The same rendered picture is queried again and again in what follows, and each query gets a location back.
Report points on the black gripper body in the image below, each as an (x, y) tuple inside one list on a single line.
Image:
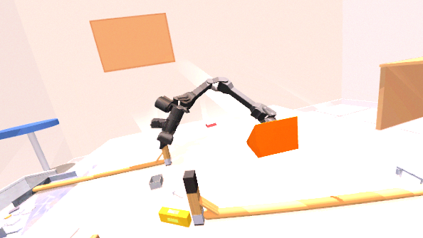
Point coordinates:
[(166, 136)]

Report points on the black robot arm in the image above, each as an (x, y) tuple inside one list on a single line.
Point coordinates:
[(258, 110)]

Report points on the yellow rectangular bar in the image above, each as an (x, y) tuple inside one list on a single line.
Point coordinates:
[(175, 216)]

